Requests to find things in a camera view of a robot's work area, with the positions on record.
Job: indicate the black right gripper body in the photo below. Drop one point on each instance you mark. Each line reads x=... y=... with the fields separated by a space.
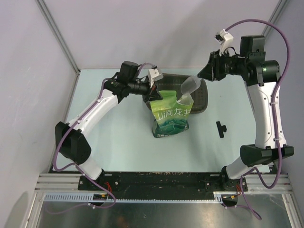
x=224 y=65

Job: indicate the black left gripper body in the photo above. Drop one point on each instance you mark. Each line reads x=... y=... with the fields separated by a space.
x=147 y=90

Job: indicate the clear plastic scoop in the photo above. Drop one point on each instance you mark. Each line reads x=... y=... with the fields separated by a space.
x=190 y=85

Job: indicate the green litter bag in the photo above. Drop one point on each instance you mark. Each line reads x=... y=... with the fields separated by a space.
x=171 y=114

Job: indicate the black bag clip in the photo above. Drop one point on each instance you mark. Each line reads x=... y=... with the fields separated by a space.
x=221 y=129

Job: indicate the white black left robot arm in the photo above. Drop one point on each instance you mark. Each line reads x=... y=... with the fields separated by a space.
x=71 y=137

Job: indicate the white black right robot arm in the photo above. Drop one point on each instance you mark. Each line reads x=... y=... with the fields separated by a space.
x=261 y=78

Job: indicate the dark grey litter box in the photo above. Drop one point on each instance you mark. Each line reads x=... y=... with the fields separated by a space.
x=174 y=81

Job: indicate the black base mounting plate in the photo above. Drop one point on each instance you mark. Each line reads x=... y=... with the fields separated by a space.
x=121 y=180

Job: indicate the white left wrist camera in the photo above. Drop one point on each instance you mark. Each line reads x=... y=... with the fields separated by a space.
x=153 y=76

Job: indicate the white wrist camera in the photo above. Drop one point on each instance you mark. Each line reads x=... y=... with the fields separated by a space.
x=224 y=39
x=153 y=76

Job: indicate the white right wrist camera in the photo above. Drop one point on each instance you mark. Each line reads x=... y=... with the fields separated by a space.
x=224 y=39

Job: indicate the white slotted cable duct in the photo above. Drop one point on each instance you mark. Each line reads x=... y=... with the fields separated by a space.
x=198 y=197

